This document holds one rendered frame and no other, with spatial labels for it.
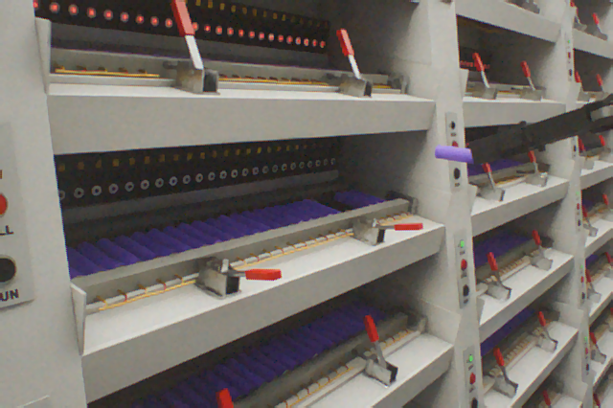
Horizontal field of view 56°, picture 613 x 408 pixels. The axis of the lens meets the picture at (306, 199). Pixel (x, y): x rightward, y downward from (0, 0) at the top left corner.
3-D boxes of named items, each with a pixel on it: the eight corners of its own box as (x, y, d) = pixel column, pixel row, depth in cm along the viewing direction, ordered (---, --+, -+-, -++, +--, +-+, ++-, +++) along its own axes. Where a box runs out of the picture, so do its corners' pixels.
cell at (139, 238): (143, 245, 63) (180, 266, 59) (127, 248, 61) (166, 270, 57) (144, 230, 62) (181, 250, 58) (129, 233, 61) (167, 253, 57)
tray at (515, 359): (574, 345, 146) (589, 296, 143) (480, 455, 100) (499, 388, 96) (497, 313, 158) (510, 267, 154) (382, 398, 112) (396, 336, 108)
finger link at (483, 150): (532, 149, 68) (530, 149, 67) (476, 165, 72) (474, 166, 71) (525, 124, 68) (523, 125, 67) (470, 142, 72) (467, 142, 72)
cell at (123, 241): (126, 249, 61) (164, 271, 57) (111, 252, 60) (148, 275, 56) (127, 233, 60) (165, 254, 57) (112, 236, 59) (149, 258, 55)
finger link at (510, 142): (542, 140, 66) (534, 141, 64) (500, 151, 69) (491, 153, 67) (539, 127, 66) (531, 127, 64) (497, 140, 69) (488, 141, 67)
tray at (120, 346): (439, 251, 90) (452, 193, 87) (78, 408, 43) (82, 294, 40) (337, 213, 101) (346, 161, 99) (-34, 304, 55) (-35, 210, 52)
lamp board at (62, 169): (338, 170, 96) (343, 138, 95) (4, 217, 54) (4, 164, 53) (333, 168, 97) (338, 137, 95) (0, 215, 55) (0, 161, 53)
